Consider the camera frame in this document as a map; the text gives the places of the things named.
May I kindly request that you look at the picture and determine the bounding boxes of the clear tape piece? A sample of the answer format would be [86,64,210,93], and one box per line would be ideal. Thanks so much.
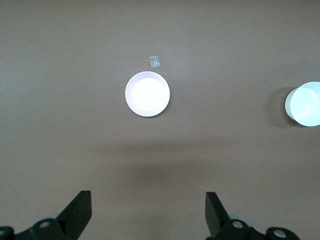
[149,56,161,69]

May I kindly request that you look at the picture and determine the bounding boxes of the brown table cover sheet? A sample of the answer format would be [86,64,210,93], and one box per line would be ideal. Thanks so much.
[0,0,320,240]

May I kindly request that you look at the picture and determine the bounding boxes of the white bowl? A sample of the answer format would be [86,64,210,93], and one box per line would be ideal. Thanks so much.
[284,81,320,128]

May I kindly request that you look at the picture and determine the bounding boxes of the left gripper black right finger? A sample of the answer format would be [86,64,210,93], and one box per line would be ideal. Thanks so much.
[205,191,300,240]

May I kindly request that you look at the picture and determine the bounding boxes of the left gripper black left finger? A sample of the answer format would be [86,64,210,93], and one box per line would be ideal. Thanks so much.
[0,190,93,240]

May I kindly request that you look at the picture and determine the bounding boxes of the pink bowl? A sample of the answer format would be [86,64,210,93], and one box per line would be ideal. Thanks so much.
[124,71,171,118]

